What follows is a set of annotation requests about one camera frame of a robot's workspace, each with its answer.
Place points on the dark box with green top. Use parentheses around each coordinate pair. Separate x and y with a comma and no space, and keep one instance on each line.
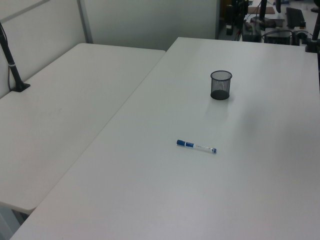
(250,35)

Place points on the blue and white marker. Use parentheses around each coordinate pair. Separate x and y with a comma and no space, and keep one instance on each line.
(190,144)

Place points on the black monitor stand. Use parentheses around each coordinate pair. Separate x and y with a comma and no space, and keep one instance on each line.
(262,17)

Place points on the dark electronics box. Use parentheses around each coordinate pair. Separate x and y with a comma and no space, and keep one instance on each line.
(277,36)

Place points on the black upright box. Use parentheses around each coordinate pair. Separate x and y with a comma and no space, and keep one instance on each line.
(229,20)

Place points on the brown cardboard sheet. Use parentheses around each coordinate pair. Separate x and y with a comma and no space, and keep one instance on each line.
(260,10)

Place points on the black camera stand pole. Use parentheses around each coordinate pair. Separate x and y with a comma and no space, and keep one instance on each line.
(11,66)
(312,43)

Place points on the black mesh pen cup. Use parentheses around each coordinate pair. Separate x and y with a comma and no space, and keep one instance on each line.
(220,86)

